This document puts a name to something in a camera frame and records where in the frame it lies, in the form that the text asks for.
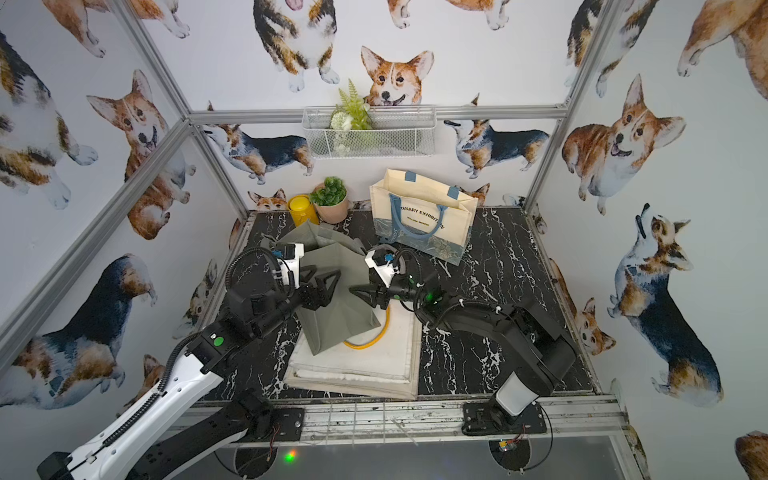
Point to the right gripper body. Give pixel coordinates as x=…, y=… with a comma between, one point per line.
x=401, y=290

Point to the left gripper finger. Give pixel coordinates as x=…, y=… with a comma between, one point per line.
x=307, y=275
x=323, y=289

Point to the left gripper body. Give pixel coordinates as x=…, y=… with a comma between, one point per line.
x=308, y=293

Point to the grey-green canvas bag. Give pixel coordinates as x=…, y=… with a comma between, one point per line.
x=346, y=316

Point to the white bag with yellow handles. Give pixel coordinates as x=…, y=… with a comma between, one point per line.
x=384, y=354

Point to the cream canvas bag with print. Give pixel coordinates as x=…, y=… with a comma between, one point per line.
x=402, y=391

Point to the cream bag with blue handles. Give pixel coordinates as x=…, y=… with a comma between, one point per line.
x=424, y=214

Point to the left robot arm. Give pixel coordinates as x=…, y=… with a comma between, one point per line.
x=264, y=288

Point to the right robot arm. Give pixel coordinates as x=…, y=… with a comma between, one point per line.
x=542, y=350

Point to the yellow toy bucket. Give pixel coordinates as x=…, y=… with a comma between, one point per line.
x=302, y=210

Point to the pink pot green plant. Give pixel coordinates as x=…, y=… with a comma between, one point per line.
x=330, y=200

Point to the artificial green fern plant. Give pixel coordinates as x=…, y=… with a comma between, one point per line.
x=352, y=114

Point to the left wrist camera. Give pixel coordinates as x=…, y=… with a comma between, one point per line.
x=289, y=256

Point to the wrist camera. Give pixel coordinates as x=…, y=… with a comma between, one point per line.
x=289, y=256
x=381, y=260

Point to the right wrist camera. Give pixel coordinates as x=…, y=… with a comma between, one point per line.
x=381, y=260

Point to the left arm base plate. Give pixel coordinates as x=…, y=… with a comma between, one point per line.
x=282, y=426

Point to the white wire mesh basket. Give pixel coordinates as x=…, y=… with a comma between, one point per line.
x=397, y=132

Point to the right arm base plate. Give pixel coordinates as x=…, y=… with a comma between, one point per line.
x=490, y=419

